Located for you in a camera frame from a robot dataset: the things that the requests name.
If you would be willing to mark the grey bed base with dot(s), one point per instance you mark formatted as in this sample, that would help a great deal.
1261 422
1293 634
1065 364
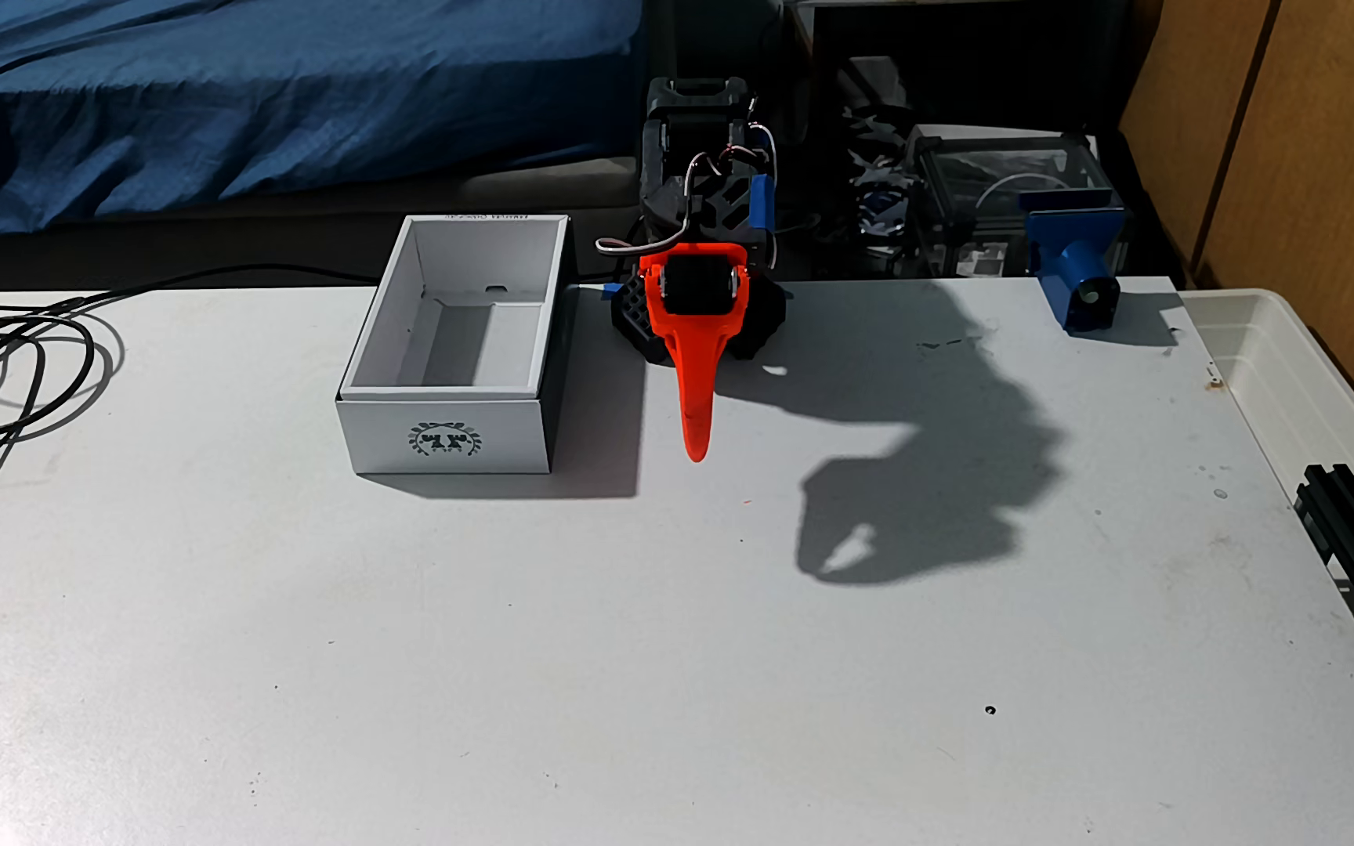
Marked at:
277 241

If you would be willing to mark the black grid table clamp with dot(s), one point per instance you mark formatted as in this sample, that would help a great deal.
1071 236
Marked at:
630 312

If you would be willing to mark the wooden cabinet panels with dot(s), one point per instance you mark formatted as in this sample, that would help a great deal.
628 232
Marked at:
1312 141

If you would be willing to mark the white plastic bin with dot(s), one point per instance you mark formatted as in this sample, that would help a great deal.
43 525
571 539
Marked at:
1276 376

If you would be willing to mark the blue bed sheet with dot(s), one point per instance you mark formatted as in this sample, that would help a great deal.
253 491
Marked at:
219 94

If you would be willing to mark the clear plastic container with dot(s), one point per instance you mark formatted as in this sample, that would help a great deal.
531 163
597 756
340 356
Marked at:
983 176

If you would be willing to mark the blue printed holder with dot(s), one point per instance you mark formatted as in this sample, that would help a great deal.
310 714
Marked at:
1071 253

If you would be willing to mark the white cardboard box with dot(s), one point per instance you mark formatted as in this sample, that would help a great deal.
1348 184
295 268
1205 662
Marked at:
442 441

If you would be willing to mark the black device with fan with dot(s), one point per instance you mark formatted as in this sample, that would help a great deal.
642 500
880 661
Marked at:
879 200

